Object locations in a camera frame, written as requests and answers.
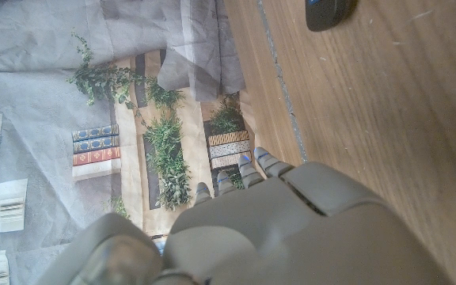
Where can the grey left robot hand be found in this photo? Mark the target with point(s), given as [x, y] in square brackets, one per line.
[291, 237]

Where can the black remote key fob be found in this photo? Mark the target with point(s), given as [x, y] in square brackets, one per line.
[327, 16]

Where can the printed fabric backdrop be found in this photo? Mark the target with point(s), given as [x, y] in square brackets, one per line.
[54, 79]

